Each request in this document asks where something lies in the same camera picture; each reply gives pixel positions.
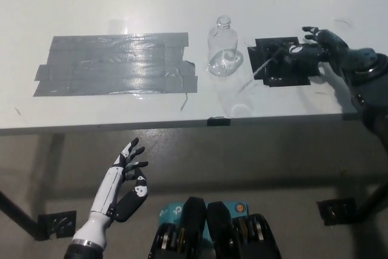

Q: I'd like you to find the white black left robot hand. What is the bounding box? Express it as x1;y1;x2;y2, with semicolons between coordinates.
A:
90;137;150;223

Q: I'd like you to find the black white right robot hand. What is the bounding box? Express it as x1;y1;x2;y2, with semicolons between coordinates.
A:
289;25;352;62

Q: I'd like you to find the black trigger sprayer lid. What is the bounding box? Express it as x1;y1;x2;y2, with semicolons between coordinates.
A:
252;43;323;76

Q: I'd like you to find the clear plastic spray bottle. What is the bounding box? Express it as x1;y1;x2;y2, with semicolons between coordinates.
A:
207;15;244;77

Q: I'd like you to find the black ribbed robot body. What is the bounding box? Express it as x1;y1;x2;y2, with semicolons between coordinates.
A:
147;197;283;259

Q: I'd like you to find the black tape square patch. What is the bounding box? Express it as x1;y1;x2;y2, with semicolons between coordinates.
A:
247;36;321;87

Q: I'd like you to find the teal router box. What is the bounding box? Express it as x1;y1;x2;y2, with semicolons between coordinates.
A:
158;201;250;241

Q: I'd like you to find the black metal table leg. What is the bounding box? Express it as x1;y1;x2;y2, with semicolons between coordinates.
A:
0;190;44;241

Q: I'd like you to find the small black tape piece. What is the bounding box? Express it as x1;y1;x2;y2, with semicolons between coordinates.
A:
207;116;231;127

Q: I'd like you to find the grey duct tape patch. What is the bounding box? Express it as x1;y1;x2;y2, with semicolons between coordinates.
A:
32;32;198;98

